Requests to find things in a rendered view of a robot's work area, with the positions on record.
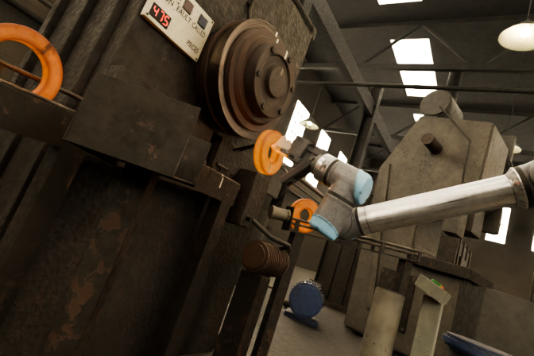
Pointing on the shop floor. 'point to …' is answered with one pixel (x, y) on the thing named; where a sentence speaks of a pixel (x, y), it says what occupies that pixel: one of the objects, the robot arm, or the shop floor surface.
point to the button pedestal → (428, 317)
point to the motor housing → (249, 296)
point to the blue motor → (305, 303)
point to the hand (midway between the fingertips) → (272, 147)
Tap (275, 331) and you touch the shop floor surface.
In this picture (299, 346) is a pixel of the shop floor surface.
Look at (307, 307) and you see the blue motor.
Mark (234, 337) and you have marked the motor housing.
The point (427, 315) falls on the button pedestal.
